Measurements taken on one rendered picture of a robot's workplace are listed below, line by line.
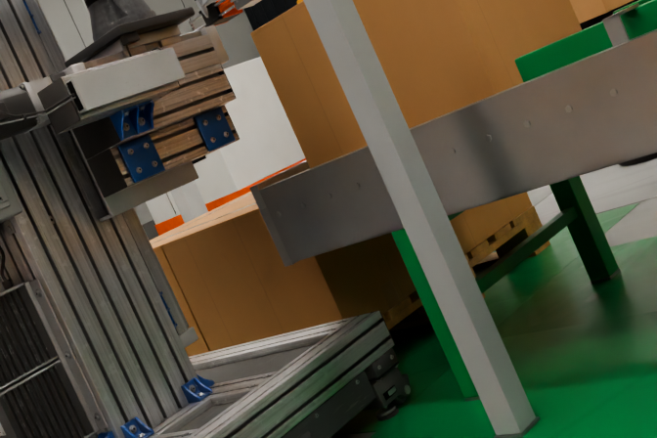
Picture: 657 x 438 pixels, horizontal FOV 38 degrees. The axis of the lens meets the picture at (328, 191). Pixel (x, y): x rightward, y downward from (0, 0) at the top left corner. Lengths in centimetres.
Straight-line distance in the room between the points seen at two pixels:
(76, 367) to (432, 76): 96
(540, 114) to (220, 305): 134
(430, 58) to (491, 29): 14
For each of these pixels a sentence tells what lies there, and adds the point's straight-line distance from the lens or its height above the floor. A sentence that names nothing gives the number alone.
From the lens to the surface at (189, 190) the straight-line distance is 602.
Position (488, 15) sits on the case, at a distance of 201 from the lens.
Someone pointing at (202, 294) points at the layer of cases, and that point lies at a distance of 284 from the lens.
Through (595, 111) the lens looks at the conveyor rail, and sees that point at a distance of 172.
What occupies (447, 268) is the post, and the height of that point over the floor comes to 34.
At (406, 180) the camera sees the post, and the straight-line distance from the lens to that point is 174.
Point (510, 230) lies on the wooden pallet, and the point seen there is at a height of 12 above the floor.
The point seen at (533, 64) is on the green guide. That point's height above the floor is 62.
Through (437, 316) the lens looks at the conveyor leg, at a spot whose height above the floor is 20.
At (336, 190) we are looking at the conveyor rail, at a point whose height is 53.
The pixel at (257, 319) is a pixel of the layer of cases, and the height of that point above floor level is 25.
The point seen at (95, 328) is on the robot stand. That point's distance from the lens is 210.
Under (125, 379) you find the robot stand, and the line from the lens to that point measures 213.
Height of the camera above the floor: 68
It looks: 4 degrees down
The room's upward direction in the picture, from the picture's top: 24 degrees counter-clockwise
